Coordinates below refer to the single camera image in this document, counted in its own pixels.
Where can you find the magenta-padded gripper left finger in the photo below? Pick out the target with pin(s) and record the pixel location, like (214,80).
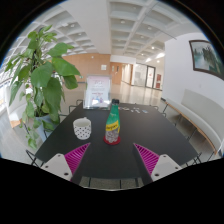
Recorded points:
(76,156)

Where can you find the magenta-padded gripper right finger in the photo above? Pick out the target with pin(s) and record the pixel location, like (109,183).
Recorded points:
(148,158)

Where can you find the green-labelled clear drink bottle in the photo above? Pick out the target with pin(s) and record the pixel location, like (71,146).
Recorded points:
(112,125)

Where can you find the white polka-dot mug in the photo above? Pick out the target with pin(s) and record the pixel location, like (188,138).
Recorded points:
(82,129)

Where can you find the flat round red coaster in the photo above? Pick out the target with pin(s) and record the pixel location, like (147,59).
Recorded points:
(116,142)

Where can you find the clear acrylic sign stand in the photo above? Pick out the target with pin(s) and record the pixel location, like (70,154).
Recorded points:
(97,90)

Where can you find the large-leaved green potted plant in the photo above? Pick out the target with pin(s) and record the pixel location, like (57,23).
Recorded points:
(50,86)

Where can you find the recessed ceiling lights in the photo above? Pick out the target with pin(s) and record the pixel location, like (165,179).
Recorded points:
(160,55)

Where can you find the dark-framed landscape picture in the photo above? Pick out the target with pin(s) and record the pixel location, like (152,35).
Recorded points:
(208,58)

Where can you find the long white wall bench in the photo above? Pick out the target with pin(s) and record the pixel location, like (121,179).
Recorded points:
(203,113)

